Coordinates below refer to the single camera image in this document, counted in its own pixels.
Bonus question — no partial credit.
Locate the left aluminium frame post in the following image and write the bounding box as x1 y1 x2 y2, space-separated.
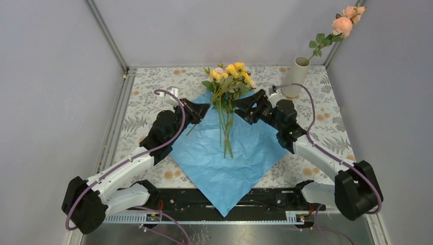
84 0 129 74

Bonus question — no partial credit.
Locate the dark pink flower stem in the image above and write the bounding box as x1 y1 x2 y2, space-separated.
186 118 203 136

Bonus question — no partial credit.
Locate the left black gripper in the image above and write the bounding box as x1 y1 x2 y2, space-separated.
168 98 210 144

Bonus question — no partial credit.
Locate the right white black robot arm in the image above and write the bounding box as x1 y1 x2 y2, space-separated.
233 89 383 221

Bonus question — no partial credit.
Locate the blue wrapping paper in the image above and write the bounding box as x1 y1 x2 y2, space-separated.
170 108 287 216

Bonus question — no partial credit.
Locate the artificial flower bunch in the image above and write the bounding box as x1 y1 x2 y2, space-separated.
202 62 256 158

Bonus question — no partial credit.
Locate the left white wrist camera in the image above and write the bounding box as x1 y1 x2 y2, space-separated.
164 86 180 107

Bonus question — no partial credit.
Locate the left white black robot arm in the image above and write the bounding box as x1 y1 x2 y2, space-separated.
61 99 210 234

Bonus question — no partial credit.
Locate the beige cylindrical vase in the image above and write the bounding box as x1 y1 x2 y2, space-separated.
281 57 309 98

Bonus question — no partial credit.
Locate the white slotted cable duct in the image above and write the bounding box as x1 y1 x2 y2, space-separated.
103 211 305 225

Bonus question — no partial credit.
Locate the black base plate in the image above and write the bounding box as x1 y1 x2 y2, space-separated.
144 188 326 222

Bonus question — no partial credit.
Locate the floral patterned table mat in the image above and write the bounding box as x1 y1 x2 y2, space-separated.
113 65 356 189

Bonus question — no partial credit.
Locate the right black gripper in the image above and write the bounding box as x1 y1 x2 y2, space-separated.
231 89 283 132

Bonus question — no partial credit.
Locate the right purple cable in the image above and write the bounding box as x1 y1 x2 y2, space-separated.
269 83 383 245

